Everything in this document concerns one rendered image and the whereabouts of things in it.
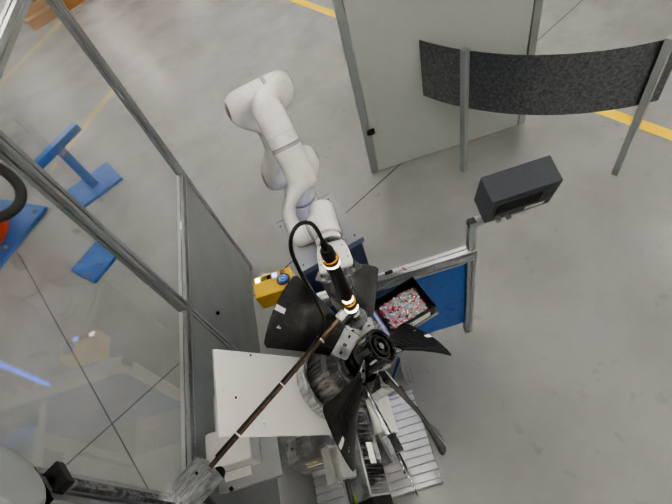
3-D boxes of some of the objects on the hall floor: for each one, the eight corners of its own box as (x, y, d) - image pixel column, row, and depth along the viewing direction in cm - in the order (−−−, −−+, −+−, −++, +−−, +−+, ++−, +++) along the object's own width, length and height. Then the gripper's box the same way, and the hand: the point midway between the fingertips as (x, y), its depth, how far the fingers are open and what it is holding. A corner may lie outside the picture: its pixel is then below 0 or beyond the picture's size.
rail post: (465, 333, 261) (467, 262, 198) (462, 327, 263) (464, 255, 200) (472, 331, 261) (476, 260, 197) (469, 325, 263) (472, 253, 200)
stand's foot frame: (323, 518, 225) (319, 517, 219) (307, 426, 252) (303, 422, 245) (443, 483, 222) (442, 481, 215) (413, 393, 249) (412, 389, 242)
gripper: (300, 245, 132) (311, 296, 121) (354, 227, 131) (370, 278, 120) (307, 258, 138) (319, 309, 127) (358, 242, 137) (374, 291, 126)
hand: (342, 288), depth 125 cm, fingers closed on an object, 4 cm apart
